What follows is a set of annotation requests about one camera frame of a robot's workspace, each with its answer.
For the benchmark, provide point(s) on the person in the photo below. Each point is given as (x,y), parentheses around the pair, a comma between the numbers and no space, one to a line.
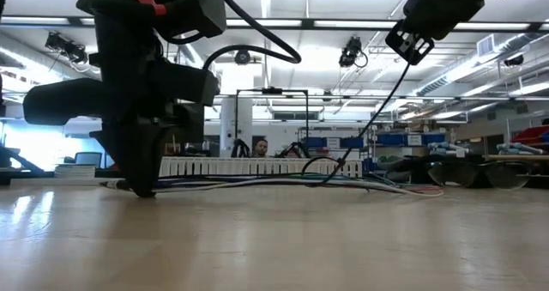
(261,147)

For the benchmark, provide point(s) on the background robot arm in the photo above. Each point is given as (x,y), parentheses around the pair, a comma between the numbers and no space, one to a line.
(240,148)
(296,149)

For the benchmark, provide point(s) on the pale material roll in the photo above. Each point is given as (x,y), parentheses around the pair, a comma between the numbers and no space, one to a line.
(446,148)
(514,148)

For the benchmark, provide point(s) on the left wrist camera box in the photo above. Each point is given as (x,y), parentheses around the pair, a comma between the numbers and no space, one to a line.
(193,12)

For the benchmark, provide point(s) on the white vent grille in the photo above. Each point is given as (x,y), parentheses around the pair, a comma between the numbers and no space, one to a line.
(486,45)

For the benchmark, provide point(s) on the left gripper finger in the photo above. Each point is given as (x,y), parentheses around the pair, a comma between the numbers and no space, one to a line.
(150,153)
(126,158)

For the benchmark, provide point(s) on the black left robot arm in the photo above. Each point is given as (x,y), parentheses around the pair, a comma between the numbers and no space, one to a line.
(120,33)

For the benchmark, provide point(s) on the grey monitor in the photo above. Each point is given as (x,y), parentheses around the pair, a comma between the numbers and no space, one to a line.
(88,159)

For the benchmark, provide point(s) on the silver ventilation duct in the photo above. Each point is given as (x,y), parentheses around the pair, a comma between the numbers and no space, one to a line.
(463,70)

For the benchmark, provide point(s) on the white label wrap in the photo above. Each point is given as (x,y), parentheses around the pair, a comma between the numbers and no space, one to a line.
(113,184)

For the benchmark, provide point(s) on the blue bin shelf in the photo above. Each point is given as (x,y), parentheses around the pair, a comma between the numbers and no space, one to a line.
(394,139)

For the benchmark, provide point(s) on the overhead light bar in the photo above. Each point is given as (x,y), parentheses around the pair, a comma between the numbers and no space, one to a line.
(343,23)

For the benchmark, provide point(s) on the brown wooden bench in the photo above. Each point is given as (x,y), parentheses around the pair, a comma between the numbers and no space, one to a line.
(514,157)

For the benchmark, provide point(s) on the red storage bin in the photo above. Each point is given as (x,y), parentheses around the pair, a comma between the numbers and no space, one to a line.
(532,135)

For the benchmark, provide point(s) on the white pillar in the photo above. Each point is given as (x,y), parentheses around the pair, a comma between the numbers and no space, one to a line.
(244,123)

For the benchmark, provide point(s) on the dark safety glasses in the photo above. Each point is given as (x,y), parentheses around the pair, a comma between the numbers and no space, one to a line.
(476,175)

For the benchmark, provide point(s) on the black station frame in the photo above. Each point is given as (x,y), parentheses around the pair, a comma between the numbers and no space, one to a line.
(272,91)

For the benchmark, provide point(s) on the black ceiling camera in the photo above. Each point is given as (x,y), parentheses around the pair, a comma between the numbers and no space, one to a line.
(64,46)
(242,57)
(514,60)
(349,52)

